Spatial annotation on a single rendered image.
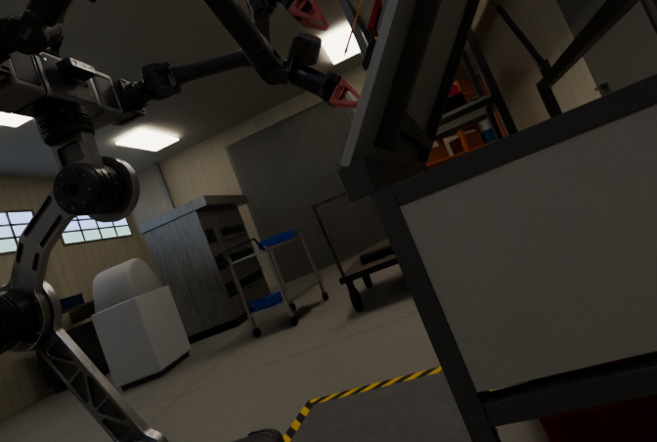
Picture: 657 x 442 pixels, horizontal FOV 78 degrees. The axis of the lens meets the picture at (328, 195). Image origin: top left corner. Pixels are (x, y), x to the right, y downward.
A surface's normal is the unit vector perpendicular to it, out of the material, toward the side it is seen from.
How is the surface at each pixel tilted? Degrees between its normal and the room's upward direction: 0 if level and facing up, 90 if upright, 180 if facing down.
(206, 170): 90
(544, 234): 90
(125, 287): 80
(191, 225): 90
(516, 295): 90
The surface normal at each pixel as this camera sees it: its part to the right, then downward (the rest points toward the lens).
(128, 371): -0.14, -0.02
